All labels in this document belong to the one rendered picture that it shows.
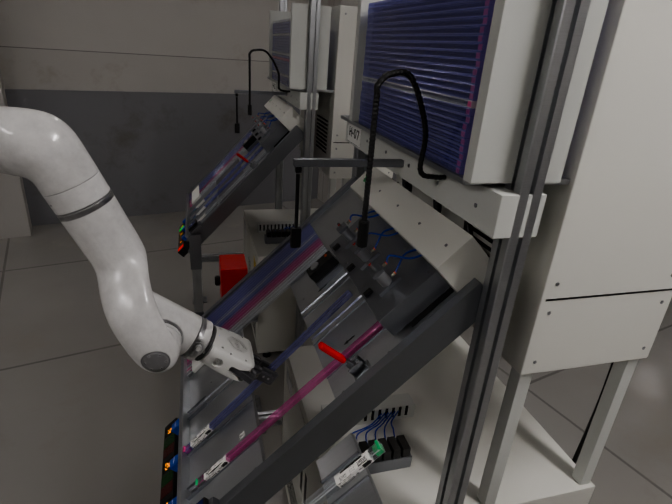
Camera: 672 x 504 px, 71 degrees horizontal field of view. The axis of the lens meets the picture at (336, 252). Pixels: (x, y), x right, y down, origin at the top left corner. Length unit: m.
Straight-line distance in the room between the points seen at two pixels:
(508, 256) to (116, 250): 0.63
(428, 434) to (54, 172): 1.07
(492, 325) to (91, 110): 4.05
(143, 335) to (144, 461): 1.38
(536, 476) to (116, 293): 1.07
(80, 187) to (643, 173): 0.91
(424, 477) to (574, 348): 0.49
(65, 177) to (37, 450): 1.69
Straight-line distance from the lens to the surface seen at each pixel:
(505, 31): 0.71
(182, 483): 1.10
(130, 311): 0.83
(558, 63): 0.73
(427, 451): 1.34
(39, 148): 0.80
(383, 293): 0.86
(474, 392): 0.91
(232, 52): 4.71
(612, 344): 1.12
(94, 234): 0.83
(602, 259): 0.97
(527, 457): 1.42
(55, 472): 2.25
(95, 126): 4.54
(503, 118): 0.73
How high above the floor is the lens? 1.56
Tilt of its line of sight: 23 degrees down
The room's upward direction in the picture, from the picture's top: 4 degrees clockwise
